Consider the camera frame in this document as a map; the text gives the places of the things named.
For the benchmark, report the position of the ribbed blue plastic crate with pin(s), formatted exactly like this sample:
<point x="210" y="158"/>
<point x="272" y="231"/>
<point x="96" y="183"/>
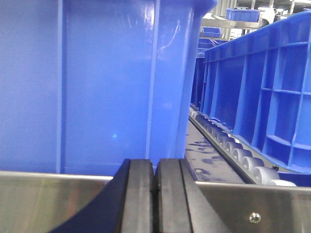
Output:
<point x="258" y="87"/>

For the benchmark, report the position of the small distant blue bin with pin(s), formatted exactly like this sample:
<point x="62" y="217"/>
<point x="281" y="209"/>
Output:
<point x="213" y="32"/>

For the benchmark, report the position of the white roller conveyor track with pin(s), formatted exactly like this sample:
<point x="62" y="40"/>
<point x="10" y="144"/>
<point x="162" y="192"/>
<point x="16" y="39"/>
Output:
<point x="248" y="164"/>

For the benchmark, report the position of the distant blue bin on shelf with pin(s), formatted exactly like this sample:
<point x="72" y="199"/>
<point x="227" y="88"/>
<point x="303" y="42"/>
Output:
<point x="247" y="15"/>

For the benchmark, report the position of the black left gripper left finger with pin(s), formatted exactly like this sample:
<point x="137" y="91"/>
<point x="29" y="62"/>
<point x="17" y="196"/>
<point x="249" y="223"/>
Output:
<point x="124" y="205"/>

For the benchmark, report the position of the large blue plastic bin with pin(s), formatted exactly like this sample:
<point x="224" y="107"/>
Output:
<point x="85" y="84"/>

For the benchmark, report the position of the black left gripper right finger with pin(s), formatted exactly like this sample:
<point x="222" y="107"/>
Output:
<point x="181" y="206"/>

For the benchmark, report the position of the stainless steel front rail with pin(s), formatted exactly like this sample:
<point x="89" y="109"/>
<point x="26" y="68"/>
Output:
<point x="39" y="202"/>

